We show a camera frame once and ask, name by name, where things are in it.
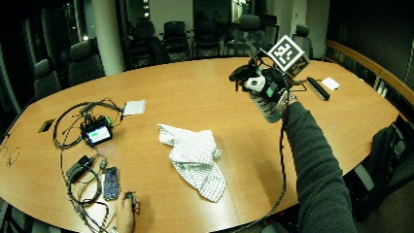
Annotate wooden wall rail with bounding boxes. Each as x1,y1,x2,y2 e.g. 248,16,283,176
323,38,414,108

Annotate row of black office chairs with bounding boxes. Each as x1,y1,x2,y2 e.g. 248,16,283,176
31,11,314,102

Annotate black bag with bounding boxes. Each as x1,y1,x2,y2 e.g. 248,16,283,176
343,121,414,222

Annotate white round pillar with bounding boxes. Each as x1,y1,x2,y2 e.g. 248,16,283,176
90,0,126,78

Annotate white striped cloth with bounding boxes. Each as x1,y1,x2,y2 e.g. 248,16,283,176
157,123,227,204

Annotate black glove cable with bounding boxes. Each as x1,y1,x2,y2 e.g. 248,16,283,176
234,120,290,233

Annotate white marker cube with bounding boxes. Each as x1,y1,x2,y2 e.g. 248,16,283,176
266,34,311,79

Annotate grey ribbed cylinder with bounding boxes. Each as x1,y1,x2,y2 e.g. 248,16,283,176
250,90,288,124

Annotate blue circuit board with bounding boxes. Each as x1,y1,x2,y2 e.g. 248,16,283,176
101,166,121,202

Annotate small black flat device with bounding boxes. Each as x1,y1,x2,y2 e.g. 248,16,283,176
35,118,57,134

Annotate black cable bundle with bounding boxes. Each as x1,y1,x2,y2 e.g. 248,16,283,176
50,97,126,233

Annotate small white card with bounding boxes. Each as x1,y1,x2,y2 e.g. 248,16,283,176
319,76,342,91

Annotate small black clicker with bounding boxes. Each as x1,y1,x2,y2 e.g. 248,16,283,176
123,191,141,214

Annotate long black bar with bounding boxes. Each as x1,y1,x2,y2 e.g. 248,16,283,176
304,76,331,102

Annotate black power adapter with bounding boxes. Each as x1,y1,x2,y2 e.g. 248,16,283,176
65,154,95,183

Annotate thin wire eyeglasses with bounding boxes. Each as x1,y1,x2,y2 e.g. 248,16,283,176
0,145,22,168

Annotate white paper card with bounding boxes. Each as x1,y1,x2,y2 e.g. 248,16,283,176
121,99,147,117

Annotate small black screen device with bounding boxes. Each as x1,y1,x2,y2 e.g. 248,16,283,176
79,116,115,148

